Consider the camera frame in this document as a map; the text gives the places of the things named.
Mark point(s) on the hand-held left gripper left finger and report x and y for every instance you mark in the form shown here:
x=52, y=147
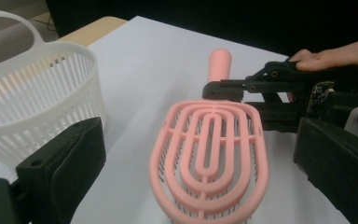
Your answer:
x=65, y=161

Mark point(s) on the pink hairbrush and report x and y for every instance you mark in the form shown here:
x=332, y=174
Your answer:
x=211, y=149

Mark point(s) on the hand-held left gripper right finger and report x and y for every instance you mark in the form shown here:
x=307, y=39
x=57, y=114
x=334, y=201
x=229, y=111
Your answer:
x=338, y=168

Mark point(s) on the black curtain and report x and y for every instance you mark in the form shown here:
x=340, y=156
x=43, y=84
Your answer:
x=230, y=15

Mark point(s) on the white slotted plastic basket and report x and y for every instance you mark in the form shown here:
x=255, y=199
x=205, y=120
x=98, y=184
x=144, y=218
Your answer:
x=34, y=102

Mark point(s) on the wooden table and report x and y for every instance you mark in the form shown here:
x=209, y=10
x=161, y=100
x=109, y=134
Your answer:
x=96, y=29

